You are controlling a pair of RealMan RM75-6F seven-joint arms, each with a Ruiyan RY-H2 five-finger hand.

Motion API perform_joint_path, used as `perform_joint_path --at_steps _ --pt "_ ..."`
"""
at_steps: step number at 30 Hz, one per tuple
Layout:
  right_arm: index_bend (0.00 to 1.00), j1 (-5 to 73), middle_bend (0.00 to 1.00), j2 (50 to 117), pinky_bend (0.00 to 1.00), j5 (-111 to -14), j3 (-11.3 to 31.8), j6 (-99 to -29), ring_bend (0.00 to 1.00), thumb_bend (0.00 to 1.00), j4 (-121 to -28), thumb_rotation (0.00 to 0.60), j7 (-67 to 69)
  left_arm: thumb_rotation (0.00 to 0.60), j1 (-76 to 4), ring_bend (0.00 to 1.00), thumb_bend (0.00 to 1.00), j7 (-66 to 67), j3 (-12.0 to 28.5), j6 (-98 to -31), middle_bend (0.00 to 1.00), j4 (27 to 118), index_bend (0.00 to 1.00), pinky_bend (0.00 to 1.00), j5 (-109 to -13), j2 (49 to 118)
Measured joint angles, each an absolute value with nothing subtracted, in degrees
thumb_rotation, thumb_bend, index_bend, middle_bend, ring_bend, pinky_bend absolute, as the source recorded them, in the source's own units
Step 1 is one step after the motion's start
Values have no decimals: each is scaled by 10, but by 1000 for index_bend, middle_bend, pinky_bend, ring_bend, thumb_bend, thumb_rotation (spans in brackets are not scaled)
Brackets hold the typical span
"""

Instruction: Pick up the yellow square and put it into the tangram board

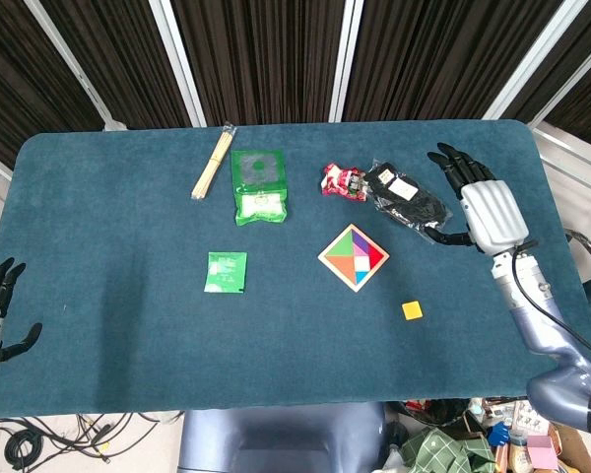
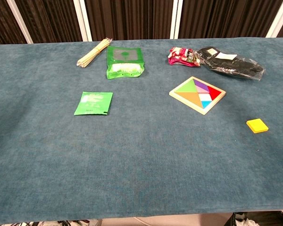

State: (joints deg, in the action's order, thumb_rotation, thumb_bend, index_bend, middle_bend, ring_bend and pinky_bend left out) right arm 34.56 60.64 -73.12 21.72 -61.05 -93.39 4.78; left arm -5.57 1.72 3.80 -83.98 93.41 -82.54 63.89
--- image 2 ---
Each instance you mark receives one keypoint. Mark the yellow square tangram piece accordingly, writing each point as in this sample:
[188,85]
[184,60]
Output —
[257,126]

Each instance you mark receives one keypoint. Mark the wooden tangram puzzle tray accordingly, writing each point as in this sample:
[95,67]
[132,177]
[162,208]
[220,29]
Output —
[220,96]

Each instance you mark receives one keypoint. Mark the blue velvet tablecloth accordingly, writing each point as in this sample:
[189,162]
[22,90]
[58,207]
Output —
[141,160]

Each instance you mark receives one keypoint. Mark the flat green sachet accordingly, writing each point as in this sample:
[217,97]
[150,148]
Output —
[94,103]

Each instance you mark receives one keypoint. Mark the green pouch with white contents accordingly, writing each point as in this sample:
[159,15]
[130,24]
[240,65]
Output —
[124,63]

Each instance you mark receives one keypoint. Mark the green triangle tangram piece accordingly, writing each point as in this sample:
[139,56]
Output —
[188,87]

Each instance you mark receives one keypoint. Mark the orange triangle tangram piece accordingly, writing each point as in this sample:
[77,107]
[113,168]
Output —
[193,99]

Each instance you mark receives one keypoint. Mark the cyan triangle tangram piece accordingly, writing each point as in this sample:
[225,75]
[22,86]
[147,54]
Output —
[205,104]

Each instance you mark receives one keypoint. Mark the red and pink snack packet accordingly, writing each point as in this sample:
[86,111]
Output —
[182,56]

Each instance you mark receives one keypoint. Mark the red triangle tangram piece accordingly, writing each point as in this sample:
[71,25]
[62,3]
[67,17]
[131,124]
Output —
[213,92]

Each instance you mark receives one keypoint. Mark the bundle of wooden sticks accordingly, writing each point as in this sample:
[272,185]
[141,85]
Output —
[94,53]

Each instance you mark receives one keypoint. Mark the black item in clear bag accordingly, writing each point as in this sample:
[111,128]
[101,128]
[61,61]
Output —
[231,64]

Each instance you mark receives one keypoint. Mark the crumpled white paper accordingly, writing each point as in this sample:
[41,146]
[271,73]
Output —
[246,222]

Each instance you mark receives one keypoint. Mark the black storage box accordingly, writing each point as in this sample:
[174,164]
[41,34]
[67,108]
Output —
[271,219]

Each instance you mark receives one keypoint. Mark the white frame post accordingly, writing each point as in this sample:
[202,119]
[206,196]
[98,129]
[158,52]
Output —
[83,21]
[279,18]
[20,22]
[176,20]

